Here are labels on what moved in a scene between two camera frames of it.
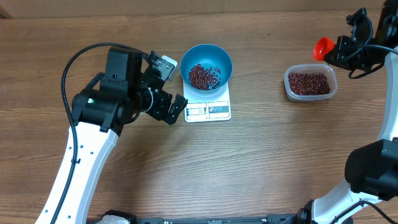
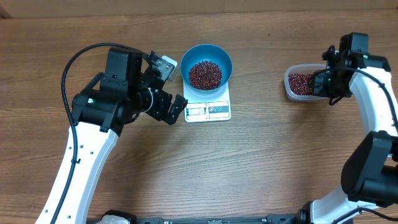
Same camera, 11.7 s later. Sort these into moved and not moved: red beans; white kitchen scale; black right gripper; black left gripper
Moved: black right gripper
Not moved: red beans; black left gripper; white kitchen scale
